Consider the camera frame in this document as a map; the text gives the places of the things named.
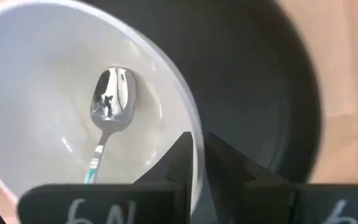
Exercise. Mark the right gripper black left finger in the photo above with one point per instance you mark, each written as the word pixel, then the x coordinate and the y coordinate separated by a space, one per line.
pixel 110 203

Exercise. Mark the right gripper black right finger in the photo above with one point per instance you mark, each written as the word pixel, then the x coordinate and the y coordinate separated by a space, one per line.
pixel 259 202

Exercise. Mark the white round bowl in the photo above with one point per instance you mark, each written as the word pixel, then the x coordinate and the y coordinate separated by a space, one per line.
pixel 42 93

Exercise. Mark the black round plate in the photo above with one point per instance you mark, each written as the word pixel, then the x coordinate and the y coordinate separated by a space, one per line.
pixel 244 77

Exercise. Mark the silver metal spoon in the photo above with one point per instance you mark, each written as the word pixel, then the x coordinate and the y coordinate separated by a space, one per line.
pixel 113 99

